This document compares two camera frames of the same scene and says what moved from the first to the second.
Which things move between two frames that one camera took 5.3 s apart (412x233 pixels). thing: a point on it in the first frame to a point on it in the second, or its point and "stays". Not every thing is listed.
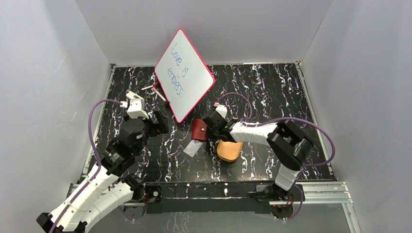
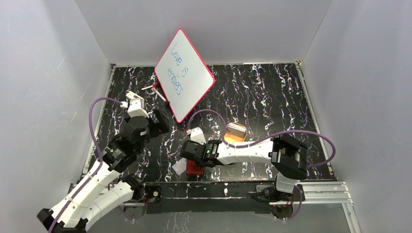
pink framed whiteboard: [184, 75] stays
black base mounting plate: [204, 197] stays
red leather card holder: [199, 129] to [192, 169]
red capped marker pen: [154, 85] stays
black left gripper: [160, 121] stays
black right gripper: [210, 136] to [198, 165]
